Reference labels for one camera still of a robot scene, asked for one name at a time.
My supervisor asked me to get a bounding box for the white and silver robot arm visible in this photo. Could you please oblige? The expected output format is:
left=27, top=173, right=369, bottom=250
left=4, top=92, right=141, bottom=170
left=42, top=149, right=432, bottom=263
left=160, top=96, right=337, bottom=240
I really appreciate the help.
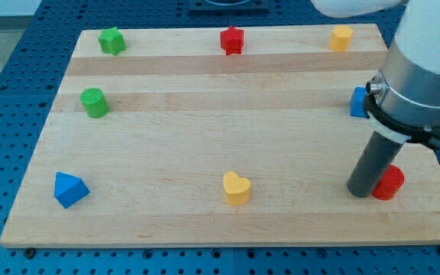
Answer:
left=312, top=0, right=440, bottom=150

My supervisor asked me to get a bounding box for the wooden board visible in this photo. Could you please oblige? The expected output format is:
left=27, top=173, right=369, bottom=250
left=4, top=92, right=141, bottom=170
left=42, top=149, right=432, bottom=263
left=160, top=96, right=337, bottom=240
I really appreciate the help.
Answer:
left=0, top=24, right=440, bottom=248

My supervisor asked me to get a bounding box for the yellow heart block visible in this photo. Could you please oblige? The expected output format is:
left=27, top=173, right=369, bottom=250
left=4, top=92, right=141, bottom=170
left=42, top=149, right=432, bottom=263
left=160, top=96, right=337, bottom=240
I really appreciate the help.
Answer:
left=222, top=171, right=251, bottom=206

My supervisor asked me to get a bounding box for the red star block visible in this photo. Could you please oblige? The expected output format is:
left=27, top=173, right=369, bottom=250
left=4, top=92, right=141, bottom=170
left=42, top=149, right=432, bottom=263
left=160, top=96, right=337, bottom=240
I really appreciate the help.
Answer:
left=220, top=26, right=244, bottom=56

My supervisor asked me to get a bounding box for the green cylinder block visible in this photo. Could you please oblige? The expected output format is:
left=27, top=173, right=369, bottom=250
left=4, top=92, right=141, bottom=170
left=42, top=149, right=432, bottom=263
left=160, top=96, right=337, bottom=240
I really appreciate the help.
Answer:
left=79, top=87, right=109, bottom=118

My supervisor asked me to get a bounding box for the blue cube block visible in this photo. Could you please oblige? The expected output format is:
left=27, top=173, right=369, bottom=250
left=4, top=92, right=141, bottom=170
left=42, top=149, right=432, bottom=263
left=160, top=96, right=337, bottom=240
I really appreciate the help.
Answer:
left=349, top=87, right=368, bottom=118

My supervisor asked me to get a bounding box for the green star block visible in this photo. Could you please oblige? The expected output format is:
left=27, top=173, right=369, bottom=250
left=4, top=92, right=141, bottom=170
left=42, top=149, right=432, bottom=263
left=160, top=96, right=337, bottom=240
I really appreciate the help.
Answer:
left=99, top=27, right=127, bottom=56

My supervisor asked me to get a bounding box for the yellow hexagon block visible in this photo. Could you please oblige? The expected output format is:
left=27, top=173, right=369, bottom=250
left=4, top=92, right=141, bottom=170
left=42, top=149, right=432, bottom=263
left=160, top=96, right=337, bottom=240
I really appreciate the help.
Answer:
left=328, top=25, right=354, bottom=52

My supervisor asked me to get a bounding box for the blue triangle block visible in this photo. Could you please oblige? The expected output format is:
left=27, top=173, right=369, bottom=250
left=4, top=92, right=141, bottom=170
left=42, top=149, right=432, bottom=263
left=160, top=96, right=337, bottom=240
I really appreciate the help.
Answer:
left=54, top=172, right=90, bottom=209

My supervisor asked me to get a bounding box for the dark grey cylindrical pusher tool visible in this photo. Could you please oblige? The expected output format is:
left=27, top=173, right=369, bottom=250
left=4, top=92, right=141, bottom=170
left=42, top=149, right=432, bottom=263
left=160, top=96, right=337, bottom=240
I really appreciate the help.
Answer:
left=347, top=131, right=403, bottom=198

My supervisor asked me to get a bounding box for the red cylinder block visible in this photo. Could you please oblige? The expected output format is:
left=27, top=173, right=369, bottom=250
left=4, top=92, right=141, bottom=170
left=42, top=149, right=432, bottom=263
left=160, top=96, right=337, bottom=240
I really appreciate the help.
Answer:
left=371, top=165, right=405, bottom=200

